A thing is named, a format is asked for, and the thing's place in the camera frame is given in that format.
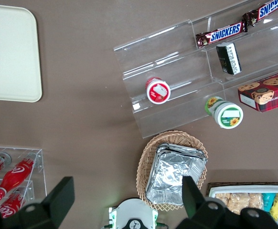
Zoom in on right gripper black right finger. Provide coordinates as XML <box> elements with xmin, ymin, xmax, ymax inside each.
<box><xmin>176</xmin><ymin>176</ymin><xmax>278</xmax><ymax>229</ymax></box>

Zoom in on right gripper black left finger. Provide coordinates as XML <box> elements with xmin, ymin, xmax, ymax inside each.
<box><xmin>0</xmin><ymin>176</ymin><xmax>75</xmax><ymax>229</ymax></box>

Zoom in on light woven wicker basket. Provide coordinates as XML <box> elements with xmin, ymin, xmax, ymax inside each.
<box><xmin>136</xmin><ymin>130</ymin><xmax>209</xmax><ymax>212</ymax></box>

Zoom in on cream plastic serving tray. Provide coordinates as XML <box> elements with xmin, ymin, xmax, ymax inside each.
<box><xmin>0</xmin><ymin>3</ymin><xmax>43</xmax><ymax>103</ymax></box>

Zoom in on clear rice cracker pack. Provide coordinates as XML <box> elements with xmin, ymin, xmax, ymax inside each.
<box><xmin>248</xmin><ymin>192</ymin><xmax>264</xmax><ymax>210</ymax></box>
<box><xmin>214</xmin><ymin>192</ymin><xmax>232</xmax><ymax>210</ymax></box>
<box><xmin>227</xmin><ymin>192</ymin><xmax>251</xmax><ymax>215</ymax></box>

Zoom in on stacked aluminium foil trays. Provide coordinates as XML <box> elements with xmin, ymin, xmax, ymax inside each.
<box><xmin>145</xmin><ymin>143</ymin><xmax>208</xmax><ymax>206</ymax></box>

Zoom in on clear acrylic bottle rack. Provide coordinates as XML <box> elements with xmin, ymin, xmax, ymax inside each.
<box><xmin>0</xmin><ymin>146</ymin><xmax>48</xmax><ymax>215</ymax></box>

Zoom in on dark woven placemat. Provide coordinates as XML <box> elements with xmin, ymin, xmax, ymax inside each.
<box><xmin>205</xmin><ymin>182</ymin><xmax>278</xmax><ymax>198</ymax></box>

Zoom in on teal snack packet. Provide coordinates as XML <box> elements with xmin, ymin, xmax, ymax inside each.
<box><xmin>262</xmin><ymin>192</ymin><xmax>277</xmax><ymax>212</ymax></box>

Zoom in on green sunflower lidded cup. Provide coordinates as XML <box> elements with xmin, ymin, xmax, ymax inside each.
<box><xmin>204</xmin><ymin>96</ymin><xmax>244</xmax><ymax>129</ymax></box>

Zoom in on red strawberry lidded cup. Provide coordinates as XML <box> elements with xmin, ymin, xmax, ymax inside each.
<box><xmin>145</xmin><ymin>76</ymin><xmax>171</xmax><ymax>105</ymax></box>

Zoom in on red tartan cookie box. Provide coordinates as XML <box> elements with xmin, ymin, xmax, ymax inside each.
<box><xmin>237</xmin><ymin>70</ymin><xmax>278</xmax><ymax>113</ymax></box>

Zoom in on clear acrylic stepped display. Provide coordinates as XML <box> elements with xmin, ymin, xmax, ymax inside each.
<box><xmin>113</xmin><ymin>0</ymin><xmax>278</xmax><ymax>139</ymax></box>

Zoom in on small black and white box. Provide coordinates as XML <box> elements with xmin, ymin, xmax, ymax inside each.
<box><xmin>215</xmin><ymin>42</ymin><xmax>242</xmax><ymax>76</ymax></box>

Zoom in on Snickers chocolate bar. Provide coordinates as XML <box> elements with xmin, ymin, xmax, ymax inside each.
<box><xmin>242</xmin><ymin>0</ymin><xmax>278</xmax><ymax>27</ymax></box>
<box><xmin>195</xmin><ymin>21</ymin><xmax>249</xmax><ymax>50</ymax></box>

